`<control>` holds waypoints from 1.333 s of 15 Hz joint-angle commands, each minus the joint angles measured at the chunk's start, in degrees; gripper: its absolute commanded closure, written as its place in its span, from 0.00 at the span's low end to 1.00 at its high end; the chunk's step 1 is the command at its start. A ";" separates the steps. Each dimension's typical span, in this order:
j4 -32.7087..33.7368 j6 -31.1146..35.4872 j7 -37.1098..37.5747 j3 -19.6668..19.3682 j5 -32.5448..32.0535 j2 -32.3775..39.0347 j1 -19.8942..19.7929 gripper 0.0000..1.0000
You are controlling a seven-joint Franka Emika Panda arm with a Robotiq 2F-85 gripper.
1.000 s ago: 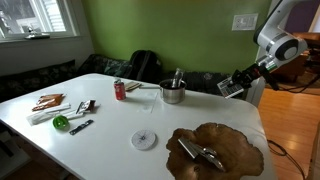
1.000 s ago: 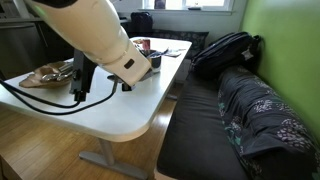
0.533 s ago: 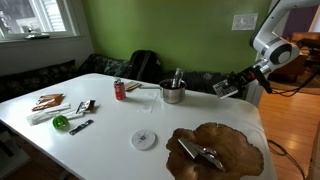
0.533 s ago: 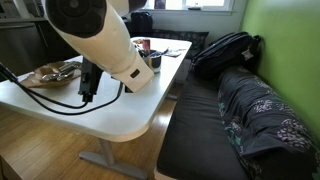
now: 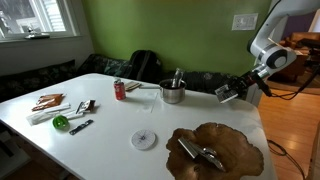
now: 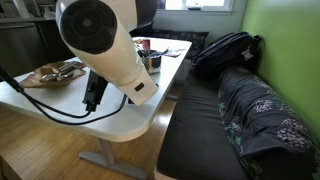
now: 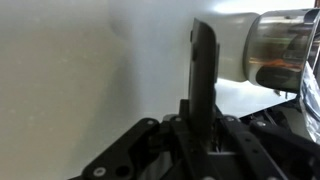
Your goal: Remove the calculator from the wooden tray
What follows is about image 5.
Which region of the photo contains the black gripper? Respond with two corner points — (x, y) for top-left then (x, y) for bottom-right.
(226, 72), (259, 100)

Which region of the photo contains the grey calculator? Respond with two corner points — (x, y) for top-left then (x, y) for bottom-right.
(214, 83), (240, 105)

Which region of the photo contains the brown wooden leaf-shaped tray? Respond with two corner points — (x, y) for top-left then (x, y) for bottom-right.
(165, 122), (265, 180)

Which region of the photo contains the dark floral back cushion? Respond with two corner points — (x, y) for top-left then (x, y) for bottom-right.
(162, 70), (249, 98)

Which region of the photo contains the silver utensil in saucepan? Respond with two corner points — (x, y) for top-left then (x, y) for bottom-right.
(170, 67), (186, 89)

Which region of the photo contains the steel saucepan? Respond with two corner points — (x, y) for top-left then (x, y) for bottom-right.
(139, 78), (188, 105)

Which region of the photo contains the silver metal tool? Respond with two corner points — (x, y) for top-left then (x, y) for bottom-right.
(177, 136), (227, 174)

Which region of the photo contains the clear plastic sheet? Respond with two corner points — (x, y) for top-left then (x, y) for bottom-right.
(131, 91), (159, 115)

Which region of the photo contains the black backpack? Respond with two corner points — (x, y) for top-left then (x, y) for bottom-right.
(125, 49), (164, 85)

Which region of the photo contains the beige flat packet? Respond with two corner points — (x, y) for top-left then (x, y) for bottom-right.
(124, 80), (142, 92)

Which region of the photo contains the white round coaster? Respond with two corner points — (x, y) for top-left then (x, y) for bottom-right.
(130, 129), (157, 151)

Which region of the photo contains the red soda can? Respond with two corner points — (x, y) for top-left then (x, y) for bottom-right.
(113, 78), (127, 102)

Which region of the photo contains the dark patterned corner cushion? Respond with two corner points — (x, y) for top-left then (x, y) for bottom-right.
(77, 53), (132, 80)

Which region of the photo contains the brown snack wrapper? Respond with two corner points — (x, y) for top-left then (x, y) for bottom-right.
(75, 99), (97, 115)

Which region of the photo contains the black flat strip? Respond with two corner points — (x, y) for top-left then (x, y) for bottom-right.
(68, 119), (95, 136)

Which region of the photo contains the green round plastic lid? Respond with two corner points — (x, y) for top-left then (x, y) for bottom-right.
(52, 114), (71, 131)

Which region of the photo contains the orange snack packet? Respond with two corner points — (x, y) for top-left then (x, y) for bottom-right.
(31, 93), (66, 112)

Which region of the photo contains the white plastic packet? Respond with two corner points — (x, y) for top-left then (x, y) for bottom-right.
(26, 102), (85, 127)

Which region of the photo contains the dark patterned window bench cushion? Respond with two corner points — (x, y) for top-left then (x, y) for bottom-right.
(0, 59), (78, 103)

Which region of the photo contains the small windowsill ornament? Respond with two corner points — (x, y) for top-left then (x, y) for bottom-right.
(23, 25), (51, 41)

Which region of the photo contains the white framed window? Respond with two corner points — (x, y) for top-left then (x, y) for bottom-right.
(0, 0), (82, 43)

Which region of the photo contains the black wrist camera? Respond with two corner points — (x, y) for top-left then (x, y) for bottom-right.
(254, 70), (273, 98)

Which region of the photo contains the white wall outlet plate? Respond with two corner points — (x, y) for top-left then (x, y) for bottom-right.
(231, 12), (259, 32)

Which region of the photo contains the black floor cable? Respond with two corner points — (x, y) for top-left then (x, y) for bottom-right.
(266, 138), (306, 180)

